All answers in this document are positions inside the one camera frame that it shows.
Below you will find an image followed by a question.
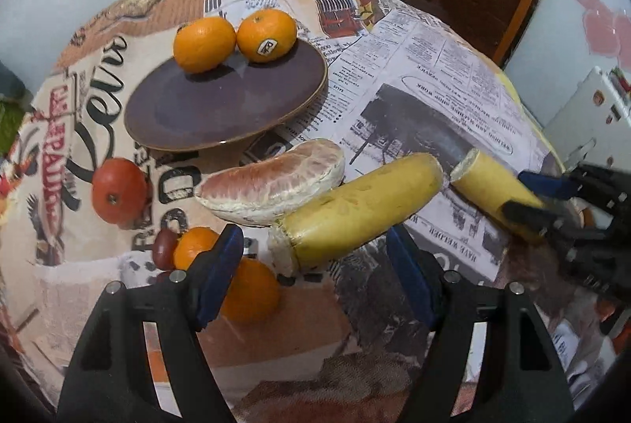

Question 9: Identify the small orange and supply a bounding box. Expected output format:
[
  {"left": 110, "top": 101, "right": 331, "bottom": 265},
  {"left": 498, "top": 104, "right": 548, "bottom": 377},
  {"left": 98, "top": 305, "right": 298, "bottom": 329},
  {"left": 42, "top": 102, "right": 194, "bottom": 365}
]
[{"left": 172, "top": 226, "right": 220, "bottom": 271}]

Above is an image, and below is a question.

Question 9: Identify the red tomato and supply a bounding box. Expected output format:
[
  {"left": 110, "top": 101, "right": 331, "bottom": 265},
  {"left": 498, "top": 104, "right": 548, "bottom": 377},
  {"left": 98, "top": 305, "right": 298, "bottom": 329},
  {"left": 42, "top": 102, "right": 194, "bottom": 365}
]
[{"left": 91, "top": 158, "right": 149, "bottom": 225}]

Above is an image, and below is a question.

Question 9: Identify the long yellow banana piece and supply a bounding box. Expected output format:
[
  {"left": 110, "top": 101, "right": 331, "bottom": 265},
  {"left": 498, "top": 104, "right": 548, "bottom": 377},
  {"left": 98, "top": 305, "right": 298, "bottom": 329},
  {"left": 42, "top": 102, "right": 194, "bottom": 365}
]
[{"left": 267, "top": 153, "right": 444, "bottom": 277}]

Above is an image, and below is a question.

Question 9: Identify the dark brown round plate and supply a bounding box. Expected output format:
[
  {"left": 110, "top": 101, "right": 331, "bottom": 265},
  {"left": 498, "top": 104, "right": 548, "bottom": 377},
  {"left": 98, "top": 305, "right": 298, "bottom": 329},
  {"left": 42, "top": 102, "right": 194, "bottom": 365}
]
[{"left": 124, "top": 39, "right": 329, "bottom": 152}]

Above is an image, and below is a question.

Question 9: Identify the white appliance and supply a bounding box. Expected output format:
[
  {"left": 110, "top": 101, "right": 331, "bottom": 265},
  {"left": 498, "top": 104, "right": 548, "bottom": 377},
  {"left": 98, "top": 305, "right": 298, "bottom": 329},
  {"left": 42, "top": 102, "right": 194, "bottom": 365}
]
[{"left": 542, "top": 67, "right": 631, "bottom": 172}]

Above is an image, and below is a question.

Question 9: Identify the short yellow banana piece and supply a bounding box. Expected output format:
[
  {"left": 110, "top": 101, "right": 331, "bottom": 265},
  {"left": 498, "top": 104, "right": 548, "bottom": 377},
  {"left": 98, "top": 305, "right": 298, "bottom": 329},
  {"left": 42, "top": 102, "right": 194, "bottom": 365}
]
[{"left": 450, "top": 148, "right": 550, "bottom": 242}]

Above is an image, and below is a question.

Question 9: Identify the plain orange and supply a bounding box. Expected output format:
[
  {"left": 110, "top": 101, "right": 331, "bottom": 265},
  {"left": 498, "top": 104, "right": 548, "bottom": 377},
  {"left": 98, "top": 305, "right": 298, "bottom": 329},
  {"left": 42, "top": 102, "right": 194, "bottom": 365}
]
[{"left": 174, "top": 17, "right": 237, "bottom": 75}]

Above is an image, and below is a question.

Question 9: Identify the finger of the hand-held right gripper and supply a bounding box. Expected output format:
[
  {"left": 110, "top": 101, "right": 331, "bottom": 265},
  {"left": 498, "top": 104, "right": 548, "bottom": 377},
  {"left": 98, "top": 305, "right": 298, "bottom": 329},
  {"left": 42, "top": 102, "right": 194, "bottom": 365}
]
[
  {"left": 517, "top": 163, "right": 631, "bottom": 208},
  {"left": 500, "top": 200, "right": 608, "bottom": 245}
]

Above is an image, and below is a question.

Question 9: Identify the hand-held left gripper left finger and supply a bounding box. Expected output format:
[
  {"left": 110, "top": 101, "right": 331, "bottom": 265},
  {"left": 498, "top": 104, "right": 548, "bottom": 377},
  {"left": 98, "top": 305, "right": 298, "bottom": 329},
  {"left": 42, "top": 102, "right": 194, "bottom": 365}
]
[{"left": 56, "top": 223, "right": 245, "bottom": 423}]

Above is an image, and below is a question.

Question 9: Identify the pink heart sticker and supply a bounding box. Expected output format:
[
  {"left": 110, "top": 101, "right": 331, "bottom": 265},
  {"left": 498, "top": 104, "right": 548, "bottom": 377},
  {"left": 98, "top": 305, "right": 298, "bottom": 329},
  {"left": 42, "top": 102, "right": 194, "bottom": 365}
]
[{"left": 582, "top": 4, "right": 631, "bottom": 55}]

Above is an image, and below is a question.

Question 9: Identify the large orange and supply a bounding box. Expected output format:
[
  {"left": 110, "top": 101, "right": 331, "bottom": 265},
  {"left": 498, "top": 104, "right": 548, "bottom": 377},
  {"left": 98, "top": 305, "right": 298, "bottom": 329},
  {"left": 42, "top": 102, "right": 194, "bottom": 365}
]
[{"left": 219, "top": 256, "right": 282, "bottom": 324}]

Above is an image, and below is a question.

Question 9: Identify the orange with sticker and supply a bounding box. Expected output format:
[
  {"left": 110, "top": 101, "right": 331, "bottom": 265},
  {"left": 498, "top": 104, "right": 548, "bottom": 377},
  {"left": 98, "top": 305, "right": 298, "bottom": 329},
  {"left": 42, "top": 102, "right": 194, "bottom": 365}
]
[{"left": 237, "top": 9, "right": 299, "bottom": 63}]

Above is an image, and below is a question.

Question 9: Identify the green basket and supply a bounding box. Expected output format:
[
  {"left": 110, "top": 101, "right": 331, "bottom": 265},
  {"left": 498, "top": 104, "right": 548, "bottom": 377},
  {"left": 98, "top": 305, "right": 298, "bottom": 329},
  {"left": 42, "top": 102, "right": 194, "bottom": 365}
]
[{"left": 0, "top": 100, "right": 26, "bottom": 157}]

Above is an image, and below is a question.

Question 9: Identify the peeled pomelo segment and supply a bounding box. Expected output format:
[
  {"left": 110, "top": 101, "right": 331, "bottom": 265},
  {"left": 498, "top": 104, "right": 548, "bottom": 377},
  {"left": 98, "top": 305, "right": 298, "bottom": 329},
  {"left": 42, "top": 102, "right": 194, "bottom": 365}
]
[{"left": 194, "top": 138, "right": 346, "bottom": 226}]

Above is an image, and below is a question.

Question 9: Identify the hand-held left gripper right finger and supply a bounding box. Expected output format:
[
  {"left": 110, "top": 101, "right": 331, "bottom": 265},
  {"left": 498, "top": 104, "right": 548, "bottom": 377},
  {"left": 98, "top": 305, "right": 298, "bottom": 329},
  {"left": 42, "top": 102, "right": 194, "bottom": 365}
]
[{"left": 386, "top": 225, "right": 575, "bottom": 423}]

